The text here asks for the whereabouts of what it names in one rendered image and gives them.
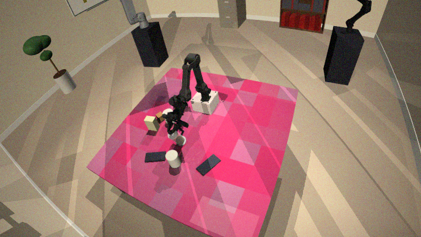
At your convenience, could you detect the glass french press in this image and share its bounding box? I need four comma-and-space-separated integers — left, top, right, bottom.
167, 128, 186, 146

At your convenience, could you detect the pale yellow block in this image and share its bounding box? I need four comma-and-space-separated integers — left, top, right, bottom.
144, 116, 160, 131

